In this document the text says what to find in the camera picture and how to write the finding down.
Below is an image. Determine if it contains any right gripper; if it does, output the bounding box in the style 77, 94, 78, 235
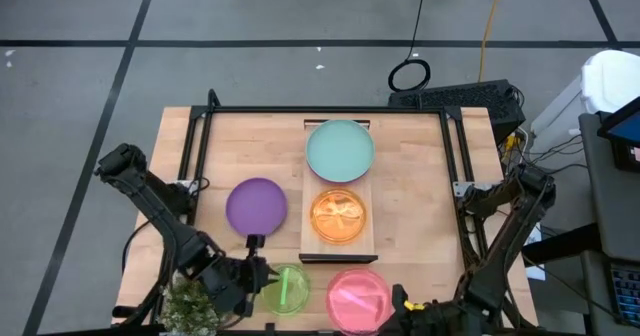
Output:
389, 283, 454, 336

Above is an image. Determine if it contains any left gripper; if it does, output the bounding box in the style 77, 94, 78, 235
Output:
197, 232, 281, 318

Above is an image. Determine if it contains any green transparent plate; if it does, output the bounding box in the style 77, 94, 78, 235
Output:
259, 263, 312, 316

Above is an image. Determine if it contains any red transparent plate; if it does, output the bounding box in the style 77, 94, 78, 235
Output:
325, 267, 395, 335

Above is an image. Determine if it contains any orange transparent plate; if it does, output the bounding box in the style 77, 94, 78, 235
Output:
309, 187, 368, 245

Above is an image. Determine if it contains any pale teal plate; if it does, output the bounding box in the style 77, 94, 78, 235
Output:
305, 119, 377, 184

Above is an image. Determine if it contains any wooden tray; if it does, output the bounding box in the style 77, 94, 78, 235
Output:
298, 118, 380, 265

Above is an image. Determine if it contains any small potted plant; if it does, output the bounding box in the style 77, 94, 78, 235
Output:
158, 275, 226, 336

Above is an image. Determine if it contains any white paper sheet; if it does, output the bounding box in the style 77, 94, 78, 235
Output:
519, 216, 547, 282

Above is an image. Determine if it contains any black desk leg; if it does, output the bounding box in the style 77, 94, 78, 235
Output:
521, 222, 601, 268

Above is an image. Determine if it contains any keyboard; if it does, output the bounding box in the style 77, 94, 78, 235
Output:
606, 261, 640, 329

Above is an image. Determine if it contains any grey desk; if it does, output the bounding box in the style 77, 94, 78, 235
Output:
578, 111, 640, 263

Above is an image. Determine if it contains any black computer case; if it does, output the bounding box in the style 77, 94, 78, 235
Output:
388, 78, 527, 145

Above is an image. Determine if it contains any grey box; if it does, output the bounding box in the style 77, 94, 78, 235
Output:
529, 74, 587, 156

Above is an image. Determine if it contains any tablet screen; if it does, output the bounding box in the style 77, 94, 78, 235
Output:
596, 95, 640, 174

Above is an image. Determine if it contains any white bin lid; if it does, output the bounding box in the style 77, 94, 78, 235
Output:
580, 49, 640, 115

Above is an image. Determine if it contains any black table frame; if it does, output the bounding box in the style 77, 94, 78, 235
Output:
112, 88, 539, 336

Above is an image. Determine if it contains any black coiled cable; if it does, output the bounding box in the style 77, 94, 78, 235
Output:
387, 0, 433, 94

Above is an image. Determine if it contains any yellow cable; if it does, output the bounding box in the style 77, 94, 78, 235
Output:
477, 0, 510, 84

